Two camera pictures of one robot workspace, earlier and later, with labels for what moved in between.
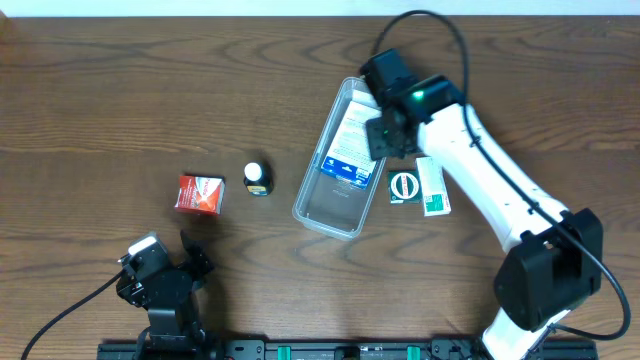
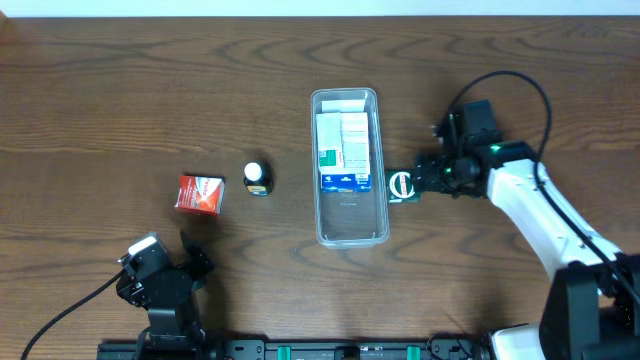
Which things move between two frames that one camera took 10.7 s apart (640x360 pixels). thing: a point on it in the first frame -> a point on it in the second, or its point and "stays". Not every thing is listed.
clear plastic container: x=341 y=177 -> x=350 y=220
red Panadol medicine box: x=202 y=193 stays
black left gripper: x=199 y=258 stays
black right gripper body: x=382 y=138 -> x=427 y=176
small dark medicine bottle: x=258 y=179 stays
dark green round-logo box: x=404 y=186 stays
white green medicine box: x=434 y=188 -> x=329 y=142
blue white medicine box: x=347 y=157 stays
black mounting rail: x=549 y=349 stays
